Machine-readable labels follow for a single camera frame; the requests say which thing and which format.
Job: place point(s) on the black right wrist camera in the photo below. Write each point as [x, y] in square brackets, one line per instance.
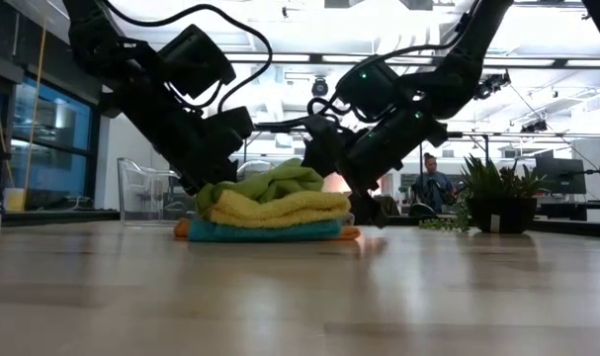
[324, 148]

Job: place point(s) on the lime green microfiber towel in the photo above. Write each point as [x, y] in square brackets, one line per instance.
[270, 183]

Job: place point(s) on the black ceiling camera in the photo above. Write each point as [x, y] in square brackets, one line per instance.
[319, 87]

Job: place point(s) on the yellow cup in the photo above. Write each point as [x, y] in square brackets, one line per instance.
[14, 200]

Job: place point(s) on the clear plastic bin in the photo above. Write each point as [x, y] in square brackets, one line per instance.
[141, 193]

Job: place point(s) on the long ceiling light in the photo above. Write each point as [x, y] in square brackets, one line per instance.
[289, 57]
[527, 62]

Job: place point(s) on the dark computer monitor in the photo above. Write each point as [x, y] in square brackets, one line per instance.
[561, 175]

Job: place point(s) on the person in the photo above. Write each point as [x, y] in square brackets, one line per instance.
[430, 185]

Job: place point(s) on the grey microfiber towel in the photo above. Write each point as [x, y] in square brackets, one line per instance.
[348, 218]

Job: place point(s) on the teal microfiber towel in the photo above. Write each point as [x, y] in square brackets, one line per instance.
[265, 231]

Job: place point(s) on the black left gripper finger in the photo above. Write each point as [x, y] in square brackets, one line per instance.
[196, 179]

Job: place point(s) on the dark-framed glass window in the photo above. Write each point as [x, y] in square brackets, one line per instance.
[52, 128]

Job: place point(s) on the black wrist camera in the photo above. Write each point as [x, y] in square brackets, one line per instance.
[232, 126]
[324, 148]

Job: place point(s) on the orange microfiber towel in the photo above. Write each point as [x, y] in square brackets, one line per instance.
[351, 232]

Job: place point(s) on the black ceiling spotlight cluster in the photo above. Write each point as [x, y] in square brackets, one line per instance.
[492, 85]
[534, 126]

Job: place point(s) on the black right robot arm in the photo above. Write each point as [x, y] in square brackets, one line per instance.
[467, 49]

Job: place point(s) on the black aluminium table frame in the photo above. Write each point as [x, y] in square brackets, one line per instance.
[57, 217]

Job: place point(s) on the yellow microfiber towel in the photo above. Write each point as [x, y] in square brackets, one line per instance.
[280, 207]

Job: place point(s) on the potted green plant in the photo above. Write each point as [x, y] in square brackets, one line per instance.
[502, 198]

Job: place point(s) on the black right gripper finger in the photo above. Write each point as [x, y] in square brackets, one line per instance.
[368, 207]

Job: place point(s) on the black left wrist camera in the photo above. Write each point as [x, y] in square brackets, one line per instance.
[232, 126]

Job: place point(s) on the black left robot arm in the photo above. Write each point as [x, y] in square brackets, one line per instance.
[97, 39]

